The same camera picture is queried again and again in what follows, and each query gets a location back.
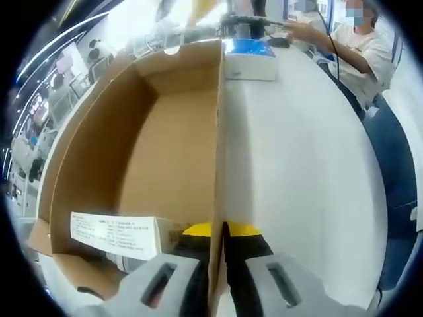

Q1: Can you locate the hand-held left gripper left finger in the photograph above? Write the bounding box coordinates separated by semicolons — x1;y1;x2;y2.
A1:
76;223;215;317

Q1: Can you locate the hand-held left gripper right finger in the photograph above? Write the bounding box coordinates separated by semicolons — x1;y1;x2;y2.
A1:
223;221;328;317

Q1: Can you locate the brown cardboard shoe box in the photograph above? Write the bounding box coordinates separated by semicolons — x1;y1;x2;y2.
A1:
28;38;231;317

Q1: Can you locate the blue soft tissue packet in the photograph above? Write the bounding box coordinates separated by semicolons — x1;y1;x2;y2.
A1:
223;37;279;82

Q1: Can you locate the white box in carton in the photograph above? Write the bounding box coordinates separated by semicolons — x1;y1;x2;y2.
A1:
70;212;184;264

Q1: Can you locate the black keyboard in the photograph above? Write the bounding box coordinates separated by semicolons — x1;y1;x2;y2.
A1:
221;13;287;27

